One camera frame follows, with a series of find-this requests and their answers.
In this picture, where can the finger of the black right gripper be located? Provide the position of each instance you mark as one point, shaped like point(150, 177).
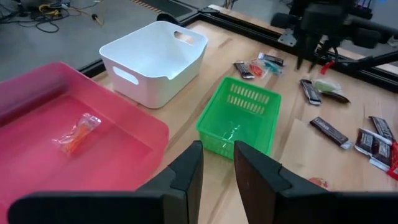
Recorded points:
point(303, 46)
point(314, 49)

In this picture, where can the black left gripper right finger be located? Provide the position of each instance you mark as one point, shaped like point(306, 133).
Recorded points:
point(311, 208)

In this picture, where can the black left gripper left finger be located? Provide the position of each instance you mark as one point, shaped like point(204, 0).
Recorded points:
point(124, 208)

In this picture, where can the clear red candy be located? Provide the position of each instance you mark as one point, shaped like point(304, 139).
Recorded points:
point(318, 182)
point(256, 69)

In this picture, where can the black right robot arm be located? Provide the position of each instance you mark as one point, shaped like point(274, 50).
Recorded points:
point(367, 35)

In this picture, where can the clear wrapped orange candy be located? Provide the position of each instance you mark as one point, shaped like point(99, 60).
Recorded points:
point(77, 133)

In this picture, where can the grey metal mounting plate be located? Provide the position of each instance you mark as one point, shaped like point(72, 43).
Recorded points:
point(287, 38)

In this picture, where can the small red tag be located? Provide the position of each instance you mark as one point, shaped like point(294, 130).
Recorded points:
point(327, 67)

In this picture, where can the pink plastic tray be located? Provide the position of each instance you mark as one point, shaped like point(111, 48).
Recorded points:
point(93, 174)

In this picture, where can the red KitKat mini bar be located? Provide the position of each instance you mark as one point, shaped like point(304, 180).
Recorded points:
point(394, 161)

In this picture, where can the green plastic basket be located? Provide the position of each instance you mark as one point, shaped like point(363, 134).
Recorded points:
point(239, 124)

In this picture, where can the black mat with striped edge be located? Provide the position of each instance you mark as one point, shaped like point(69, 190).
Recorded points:
point(174, 7)

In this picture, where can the white plastic bin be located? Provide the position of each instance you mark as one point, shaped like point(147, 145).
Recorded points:
point(155, 62)

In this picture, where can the black diagonal frame strut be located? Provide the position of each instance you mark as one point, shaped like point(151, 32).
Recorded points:
point(370, 60)

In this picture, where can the black frame clamp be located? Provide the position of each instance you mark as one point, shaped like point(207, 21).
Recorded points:
point(168, 18)

